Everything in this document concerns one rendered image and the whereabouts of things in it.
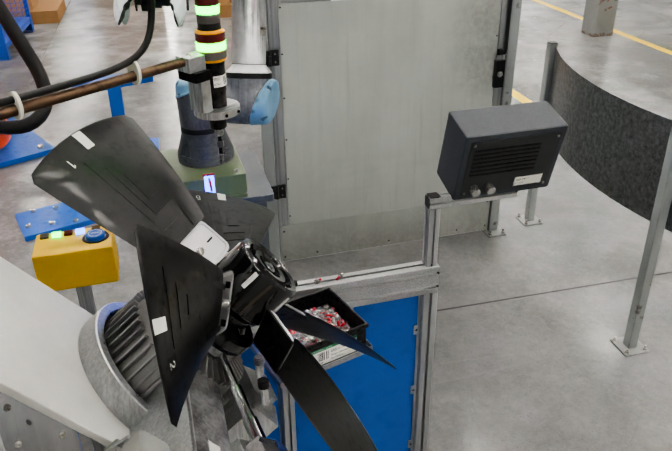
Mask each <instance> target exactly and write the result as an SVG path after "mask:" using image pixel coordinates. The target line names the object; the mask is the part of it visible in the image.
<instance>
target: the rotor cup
mask: <svg viewBox="0 0 672 451"><path fill-rule="evenodd" d="M265 262H268V263H270V264H272V266H273V268H274V272H272V271H270V270H269V269H268V268H267V266H266V265H265ZM216 266H218V267H219V268H220V269H221V270H222V272H226V271H229V270H232V272H233V274H234V280H233V288H232V296H231V304H230V312H229V320H228V325H227V328H226V330H225V331H224V332H222V333H220V334H219V335H217V336H216V338H215V341H214V343H215V344H217V345H218V346H220V347H221V348H223V349H225V350H226V351H229V352H231V353H235V354H242V353H244V352H245V351H246V350H247V349H249V348H250V347H251V346H252V344H253V333H252V330H251V327H250V325H253V326H260V324H261V322H262V320H263V318H264V316H265V314H266V312H267V310H268V309H270V310H271V311H273V312H274V313H276V312H277V311H279V310H280V309H281V308H282V307H283V306H284V305H285V304H286V303H287V302H288V301H289V300H291V299H292V298H293V297H294V295H295V294H296V285H295V283H294V280H293V279H292V277H291V275H290V274H289V272H288V271H287V269H286V268H285V267H284V266H283V264H282V263H281V262H280V261H279V260H278V259H277V258H276V257H275V256H274V255H273V254H272V253H271V252H270V251H269V250H268V249H267V248H266V247H264V246H263V245H262V244H260V243H259V242H257V241H255V240H253V239H249V238H246V239H244V240H242V241H241V242H240V244H239V245H238V246H237V247H236V248H235V249H234V250H233V251H232V252H231V253H230V254H229V255H228V256H225V257H224V258H223V259H222V260H221V261H220V262H219V263H218V264H217V265H216ZM255 272H256V273H257V274H258V276H257V277H256V278H255V279H254V280H253V281H252V282H251V283H250V284H249V285H248V286H247V287H245V288H243V287H242V286H241V285H242V284H243V283H244V282H245V281H246V280H247V279H248V278H249V277H250V276H252V275H253V274H254V273H255ZM287 298H289V300H288V301H287V302H286V303H285V304H283V305H282V306H281V307H280V308H279V309H278V310H277V311H276V312H275V311H274V310H275V309H276V308H277V307H278V306H279V305H280V304H281V303H283V302H284V301H285V300H286V299H287ZM249 324H250V325H249Z"/></svg>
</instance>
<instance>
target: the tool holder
mask: <svg viewBox="0 0 672 451"><path fill-rule="evenodd" d="M185 54H187V53H184V54H180V55H177V56H175V57H176V59H177V58H180V57H183V58H184V60H185V63H186V65H185V67H183V68H179V69H177V71H178V76H179V79H180V80H184V81H187V82H188V86H189V95H190V104H191V110H194V115H195V116H196V117H197V118H199V119H202V120H210V121H217V120H225V119H230V118H233V117H235V116H237V115H238V114H239V113H240V103H239V102H238V101H236V100H234V99H229V98H227V106H226V107H223V108H219V109H213V106H212V96H211V86H210V80H211V79H212V73H211V70H210V69H207V68H206V63H205V55H203V54H198V55H195V56H186V55H185Z"/></svg>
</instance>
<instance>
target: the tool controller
mask: <svg viewBox="0 0 672 451"><path fill-rule="evenodd" d="M567 129H568V124H567V123H566V122H565V121H564V120H563V119H562V118H561V116H560V115H559V114H558V113H557V112H556V111H555V110H554V108H553V107H552V106H551V105H550V104H549V103H548V102H547V101H537V102H528V103H519V104H510V105H502V106H493V107H484V108H475V109H466V110H457V111H450V112H449V114H448V119H447V124H446V129H445V134H444V139H443V144H442V149H441V154H440V159H439V164H438V169H437V174H438V176H439V178H440V179H441V181H442V183H443V184H444V186H445V188H446V189H447V191H448V193H449V194H450V195H451V198H452V199H453V200H459V199H466V198H473V197H479V196H486V195H493V194H500V193H507V192H513V191H520V190H527V189H534V188H541V187H546V186H548V184H549V181H550V178H551V175H552V172H553V169H554V166H555V163H556V161H557V158H558V155H559V152H560V149H561V146H562V143H563V140H564V138H565V135H566V132H567Z"/></svg>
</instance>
